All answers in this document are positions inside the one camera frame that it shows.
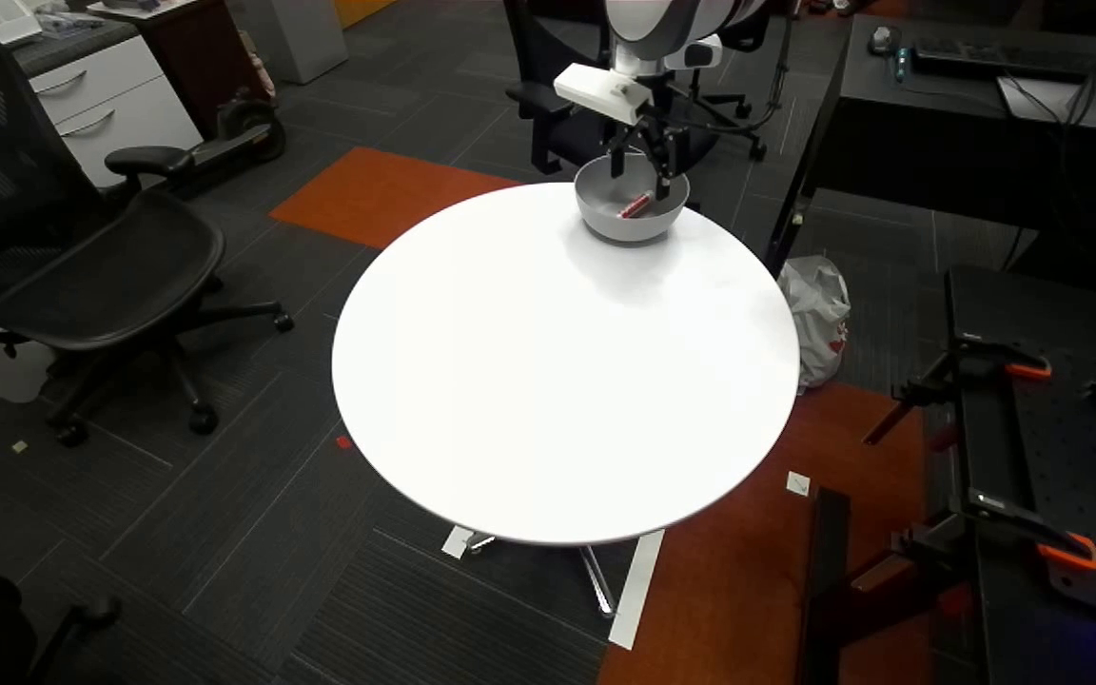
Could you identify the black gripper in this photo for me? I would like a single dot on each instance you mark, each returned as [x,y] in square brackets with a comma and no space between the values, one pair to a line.
[648,115]

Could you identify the grey bowl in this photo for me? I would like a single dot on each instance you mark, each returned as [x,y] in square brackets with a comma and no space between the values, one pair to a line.
[624,228]

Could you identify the white plastic bag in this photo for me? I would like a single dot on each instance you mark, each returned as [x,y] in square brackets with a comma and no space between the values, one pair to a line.
[815,325]

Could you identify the grey computer mouse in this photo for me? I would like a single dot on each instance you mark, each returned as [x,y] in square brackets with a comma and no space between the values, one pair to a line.
[879,40]

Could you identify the black office desk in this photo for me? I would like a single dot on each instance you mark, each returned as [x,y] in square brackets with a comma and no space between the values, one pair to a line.
[953,165]

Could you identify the small white floor tag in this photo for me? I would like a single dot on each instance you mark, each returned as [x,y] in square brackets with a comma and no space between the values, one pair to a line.
[799,484]

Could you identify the grey bin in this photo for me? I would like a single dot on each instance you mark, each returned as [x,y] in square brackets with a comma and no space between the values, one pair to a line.
[294,40]

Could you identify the black keyboard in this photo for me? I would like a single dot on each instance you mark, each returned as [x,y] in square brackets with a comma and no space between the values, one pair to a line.
[1007,60]

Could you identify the black kick scooter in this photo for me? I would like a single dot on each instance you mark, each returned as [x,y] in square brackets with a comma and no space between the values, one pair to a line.
[236,135]

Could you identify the small red floor object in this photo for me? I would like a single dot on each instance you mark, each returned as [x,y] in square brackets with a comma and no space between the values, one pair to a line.
[344,442]

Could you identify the white table base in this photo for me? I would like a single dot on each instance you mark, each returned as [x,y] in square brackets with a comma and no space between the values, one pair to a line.
[632,590]

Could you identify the white paper sheet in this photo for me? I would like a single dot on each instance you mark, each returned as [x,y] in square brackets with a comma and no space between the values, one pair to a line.
[1067,106]

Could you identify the black workbench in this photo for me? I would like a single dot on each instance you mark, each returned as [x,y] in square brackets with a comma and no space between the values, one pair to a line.
[1067,480]

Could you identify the white drawer cabinet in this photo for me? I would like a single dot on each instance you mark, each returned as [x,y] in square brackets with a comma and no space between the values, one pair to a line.
[103,110]

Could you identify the black mesh office chair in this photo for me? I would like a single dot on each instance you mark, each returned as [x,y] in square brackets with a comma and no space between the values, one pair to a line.
[103,272]

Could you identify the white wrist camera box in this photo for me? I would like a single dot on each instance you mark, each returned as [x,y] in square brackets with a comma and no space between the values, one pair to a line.
[599,93]

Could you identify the black upright post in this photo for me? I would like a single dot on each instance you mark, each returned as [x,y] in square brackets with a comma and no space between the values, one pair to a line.
[829,594]

